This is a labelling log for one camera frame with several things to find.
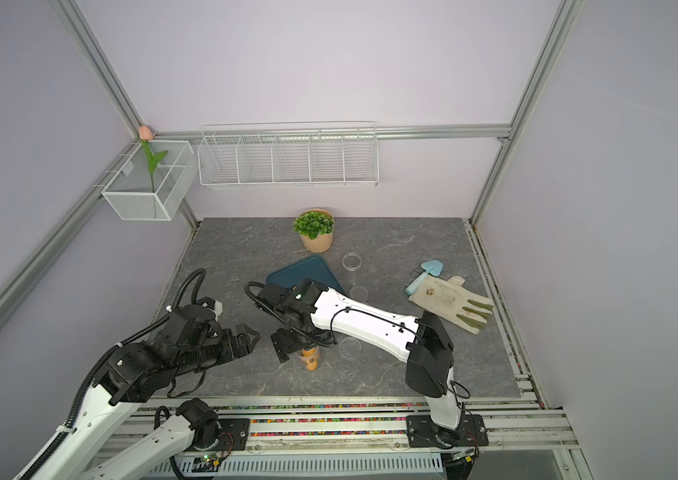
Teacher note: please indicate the clear cookie jar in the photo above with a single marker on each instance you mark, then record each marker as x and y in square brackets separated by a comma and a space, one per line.
[310, 357]
[352, 263]

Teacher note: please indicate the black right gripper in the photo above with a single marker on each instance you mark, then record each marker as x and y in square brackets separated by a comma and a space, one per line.
[283, 347]

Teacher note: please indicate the green plant in pot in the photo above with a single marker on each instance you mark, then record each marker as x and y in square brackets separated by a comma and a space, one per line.
[316, 229]

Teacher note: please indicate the clear jar lid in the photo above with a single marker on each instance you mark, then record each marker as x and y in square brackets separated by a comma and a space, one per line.
[359, 293]
[350, 348]

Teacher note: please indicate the beige gardening glove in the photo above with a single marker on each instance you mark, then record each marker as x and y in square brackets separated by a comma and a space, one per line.
[450, 301]

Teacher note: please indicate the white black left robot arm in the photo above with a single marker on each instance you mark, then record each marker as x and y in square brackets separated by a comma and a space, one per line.
[188, 338]

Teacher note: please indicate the teal plastic tray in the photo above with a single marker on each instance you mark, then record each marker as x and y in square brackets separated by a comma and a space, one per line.
[313, 267]

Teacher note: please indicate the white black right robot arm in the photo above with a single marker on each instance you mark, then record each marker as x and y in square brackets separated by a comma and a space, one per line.
[318, 313]

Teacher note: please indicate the white wire wall shelf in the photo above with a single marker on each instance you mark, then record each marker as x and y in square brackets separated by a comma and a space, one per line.
[297, 154]

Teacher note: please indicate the white mesh wall basket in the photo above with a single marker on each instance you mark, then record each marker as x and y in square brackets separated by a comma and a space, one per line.
[143, 191]

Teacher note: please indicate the clear cookie jar front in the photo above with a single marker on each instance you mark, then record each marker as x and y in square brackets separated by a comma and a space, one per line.
[310, 357]

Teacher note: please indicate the light blue garden trowel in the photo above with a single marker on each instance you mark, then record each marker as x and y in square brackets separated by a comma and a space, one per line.
[429, 268]

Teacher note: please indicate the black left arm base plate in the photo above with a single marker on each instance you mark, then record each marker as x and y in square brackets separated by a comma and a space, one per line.
[229, 435]

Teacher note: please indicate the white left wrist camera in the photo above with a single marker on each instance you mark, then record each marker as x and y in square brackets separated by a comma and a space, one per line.
[211, 304]

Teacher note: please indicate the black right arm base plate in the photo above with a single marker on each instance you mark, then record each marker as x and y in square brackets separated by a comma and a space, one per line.
[422, 432]

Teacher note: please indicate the pink artificial tulip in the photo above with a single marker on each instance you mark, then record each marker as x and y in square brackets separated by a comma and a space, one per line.
[154, 159]

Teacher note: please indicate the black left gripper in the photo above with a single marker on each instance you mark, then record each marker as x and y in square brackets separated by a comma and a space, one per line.
[231, 351]

